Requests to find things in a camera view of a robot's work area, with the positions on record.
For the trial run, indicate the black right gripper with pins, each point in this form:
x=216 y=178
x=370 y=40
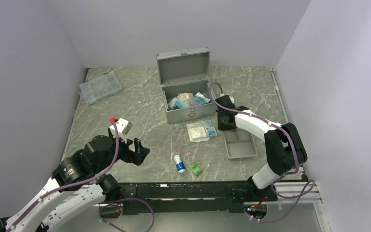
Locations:
x=221 y=126

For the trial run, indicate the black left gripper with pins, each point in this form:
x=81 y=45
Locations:
x=136 y=156

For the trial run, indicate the grey plastic divider tray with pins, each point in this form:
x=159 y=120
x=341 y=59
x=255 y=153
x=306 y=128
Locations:
x=240 y=144

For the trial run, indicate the teal plaster zip bag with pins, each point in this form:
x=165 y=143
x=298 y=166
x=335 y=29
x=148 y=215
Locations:
x=202 y=97

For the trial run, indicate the blue cotton swab bag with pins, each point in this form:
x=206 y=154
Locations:
x=190 y=102

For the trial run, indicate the beige latex gloves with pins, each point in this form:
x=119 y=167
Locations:
x=184 y=96

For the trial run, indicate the white bottle green label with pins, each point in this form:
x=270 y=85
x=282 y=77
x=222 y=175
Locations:
x=172 y=104

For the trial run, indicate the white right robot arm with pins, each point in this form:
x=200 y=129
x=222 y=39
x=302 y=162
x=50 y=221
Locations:
x=284 y=148

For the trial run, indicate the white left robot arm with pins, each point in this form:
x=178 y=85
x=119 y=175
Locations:
x=79 y=182

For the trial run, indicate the grey metal medicine case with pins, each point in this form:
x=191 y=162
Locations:
x=185 y=71

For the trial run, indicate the blue white wipe packets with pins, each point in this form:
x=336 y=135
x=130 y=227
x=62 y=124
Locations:
x=210 y=129

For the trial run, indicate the white gauze bag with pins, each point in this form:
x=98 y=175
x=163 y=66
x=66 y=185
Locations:
x=197 y=132

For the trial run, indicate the white blue spray bottle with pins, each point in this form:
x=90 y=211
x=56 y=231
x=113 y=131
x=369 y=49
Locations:
x=179 y=163

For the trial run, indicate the small green box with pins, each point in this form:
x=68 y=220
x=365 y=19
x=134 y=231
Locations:
x=195 y=168

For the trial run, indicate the clear plastic compartment box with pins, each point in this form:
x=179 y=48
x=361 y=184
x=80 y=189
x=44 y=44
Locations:
x=101 y=87

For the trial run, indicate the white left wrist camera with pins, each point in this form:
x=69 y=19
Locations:
x=121 y=127

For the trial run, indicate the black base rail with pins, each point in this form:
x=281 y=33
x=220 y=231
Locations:
x=230 y=196

